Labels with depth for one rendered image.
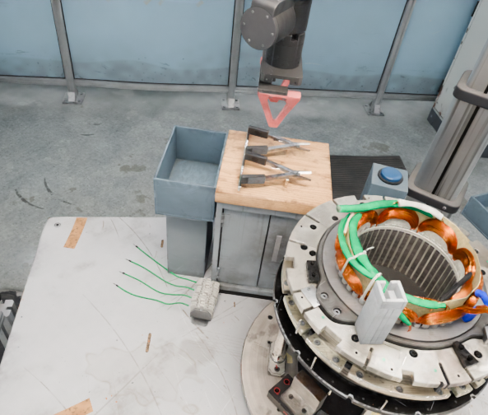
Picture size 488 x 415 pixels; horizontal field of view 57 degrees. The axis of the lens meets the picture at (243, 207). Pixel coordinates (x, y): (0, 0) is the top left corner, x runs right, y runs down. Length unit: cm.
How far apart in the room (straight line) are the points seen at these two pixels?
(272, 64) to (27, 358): 67
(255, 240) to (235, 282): 14
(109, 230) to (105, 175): 139
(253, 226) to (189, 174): 18
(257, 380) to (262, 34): 57
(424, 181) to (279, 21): 60
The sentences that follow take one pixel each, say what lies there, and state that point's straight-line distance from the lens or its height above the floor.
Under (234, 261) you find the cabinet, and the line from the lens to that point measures 89.
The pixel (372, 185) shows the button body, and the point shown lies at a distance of 90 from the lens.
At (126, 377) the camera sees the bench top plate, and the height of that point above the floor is 78.
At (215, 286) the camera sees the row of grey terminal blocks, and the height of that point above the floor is 82.
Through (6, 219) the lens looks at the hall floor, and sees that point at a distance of 234.
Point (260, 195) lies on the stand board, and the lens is 76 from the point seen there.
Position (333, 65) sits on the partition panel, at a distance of 304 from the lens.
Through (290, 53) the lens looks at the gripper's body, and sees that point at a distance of 73.
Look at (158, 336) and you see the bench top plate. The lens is 91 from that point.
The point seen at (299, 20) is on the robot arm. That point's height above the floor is 132.
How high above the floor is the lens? 157
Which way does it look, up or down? 43 degrees down
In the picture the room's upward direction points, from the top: 8 degrees clockwise
